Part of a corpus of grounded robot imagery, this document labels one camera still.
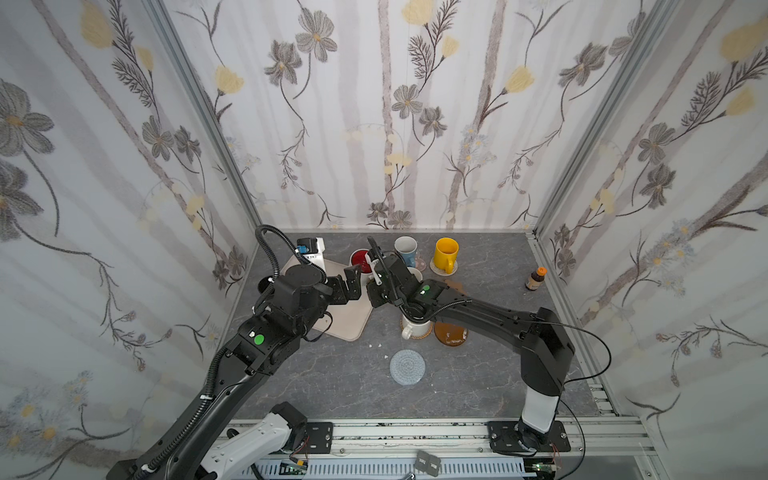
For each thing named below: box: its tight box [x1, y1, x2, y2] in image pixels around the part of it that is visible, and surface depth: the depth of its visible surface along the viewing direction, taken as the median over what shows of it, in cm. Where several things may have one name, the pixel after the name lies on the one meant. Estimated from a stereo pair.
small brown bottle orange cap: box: [525, 266, 548, 291], surface depth 101 cm
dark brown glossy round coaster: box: [434, 321, 468, 347], surface depth 92 cm
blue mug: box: [394, 235, 418, 268], surface depth 106 cm
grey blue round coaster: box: [390, 349, 426, 386], surface depth 88 cm
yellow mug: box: [434, 237, 459, 274], surface depth 104 cm
